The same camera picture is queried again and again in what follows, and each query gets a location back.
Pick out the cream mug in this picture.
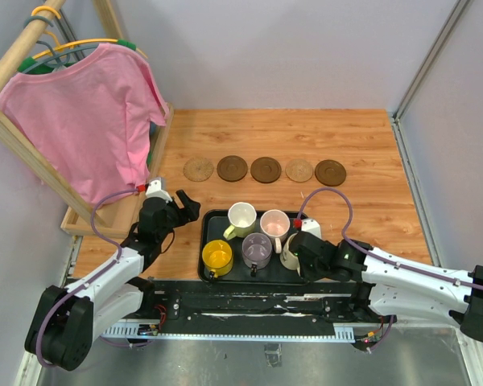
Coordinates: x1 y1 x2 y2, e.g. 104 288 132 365
279 234 300 274

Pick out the woven rattan coaster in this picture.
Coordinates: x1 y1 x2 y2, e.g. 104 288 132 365
285 158 313 183
183 157 214 182

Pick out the brown wooden coaster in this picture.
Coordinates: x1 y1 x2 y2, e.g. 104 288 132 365
250 157 282 183
217 155 248 183
315 159 347 187

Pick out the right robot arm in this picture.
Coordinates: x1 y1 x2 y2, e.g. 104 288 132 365
289 231 483 343

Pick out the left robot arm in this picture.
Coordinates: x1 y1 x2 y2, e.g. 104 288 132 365
24 190 200 371

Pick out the pink mug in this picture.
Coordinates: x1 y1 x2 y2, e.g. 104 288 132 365
260 209 291 253

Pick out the yellow mug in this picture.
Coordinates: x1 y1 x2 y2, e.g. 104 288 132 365
201 240 233 280

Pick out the purple mug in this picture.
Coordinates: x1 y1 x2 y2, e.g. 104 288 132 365
241 232 273 277

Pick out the wooden clothes rack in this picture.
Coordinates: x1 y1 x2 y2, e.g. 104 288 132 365
0 0 175 238

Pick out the pink t-shirt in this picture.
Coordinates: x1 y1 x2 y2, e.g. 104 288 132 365
0 43 168 205

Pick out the grey clothes hanger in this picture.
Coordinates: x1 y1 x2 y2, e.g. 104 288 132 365
17 6 98 75

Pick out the yellow green clothes hanger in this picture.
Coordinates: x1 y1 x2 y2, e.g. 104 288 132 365
17 1 147 73

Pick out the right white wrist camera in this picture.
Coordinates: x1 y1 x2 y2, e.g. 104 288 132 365
293 218 322 239

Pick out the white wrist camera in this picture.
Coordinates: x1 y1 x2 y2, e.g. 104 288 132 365
136 177 172 203
293 218 322 239

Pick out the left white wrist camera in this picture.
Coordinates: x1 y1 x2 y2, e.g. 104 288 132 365
136 177 172 203

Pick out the white mug green handle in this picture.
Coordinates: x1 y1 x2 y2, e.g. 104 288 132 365
223 202 257 240

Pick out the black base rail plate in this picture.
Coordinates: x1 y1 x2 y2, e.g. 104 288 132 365
109 278 398 338

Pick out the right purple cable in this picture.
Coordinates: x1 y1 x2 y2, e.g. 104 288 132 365
297 187 483 355

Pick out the purple cable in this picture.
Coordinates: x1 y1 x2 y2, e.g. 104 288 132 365
35 187 154 368
297 187 483 355

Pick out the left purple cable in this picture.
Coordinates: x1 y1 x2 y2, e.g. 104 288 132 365
35 187 154 368

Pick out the aluminium frame post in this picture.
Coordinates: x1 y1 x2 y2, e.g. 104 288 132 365
392 0 475 120

